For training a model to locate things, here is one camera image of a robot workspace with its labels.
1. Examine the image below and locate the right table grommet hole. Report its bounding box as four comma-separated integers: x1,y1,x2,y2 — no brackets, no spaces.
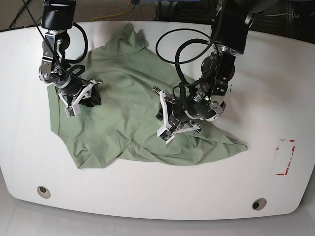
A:
252,198,267,211

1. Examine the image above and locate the red tape marking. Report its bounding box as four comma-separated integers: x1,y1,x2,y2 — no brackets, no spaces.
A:
273,139,296,176

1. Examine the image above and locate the table grommet hole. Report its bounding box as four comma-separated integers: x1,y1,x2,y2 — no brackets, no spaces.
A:
37,186,51,199
252,198,267,211

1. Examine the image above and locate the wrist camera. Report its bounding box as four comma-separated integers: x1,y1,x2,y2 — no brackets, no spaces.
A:
157,127,175,144
64,105,81,118

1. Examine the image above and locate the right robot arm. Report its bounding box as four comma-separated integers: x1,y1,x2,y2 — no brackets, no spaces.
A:
40,0,102,112

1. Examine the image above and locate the green t-shirt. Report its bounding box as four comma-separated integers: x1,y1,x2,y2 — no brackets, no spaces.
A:
47,24,247,169

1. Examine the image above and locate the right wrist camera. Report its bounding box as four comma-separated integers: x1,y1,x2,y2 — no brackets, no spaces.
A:
64,105,81,118

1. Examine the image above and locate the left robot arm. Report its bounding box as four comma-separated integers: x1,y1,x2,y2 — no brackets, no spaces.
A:
154,0,253,141

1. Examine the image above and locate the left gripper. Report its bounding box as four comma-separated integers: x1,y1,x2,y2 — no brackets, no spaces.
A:
152,87,201,134

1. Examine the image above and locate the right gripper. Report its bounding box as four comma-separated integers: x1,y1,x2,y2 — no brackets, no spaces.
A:
57,79,103,107

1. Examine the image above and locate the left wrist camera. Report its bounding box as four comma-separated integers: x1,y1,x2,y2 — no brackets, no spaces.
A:
157,127,175,144

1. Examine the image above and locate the left table grommet hole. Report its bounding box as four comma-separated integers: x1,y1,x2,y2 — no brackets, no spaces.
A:
37,186,51,199

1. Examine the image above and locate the yellow cable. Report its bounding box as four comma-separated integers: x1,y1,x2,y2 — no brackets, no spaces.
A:
90,0,131,23

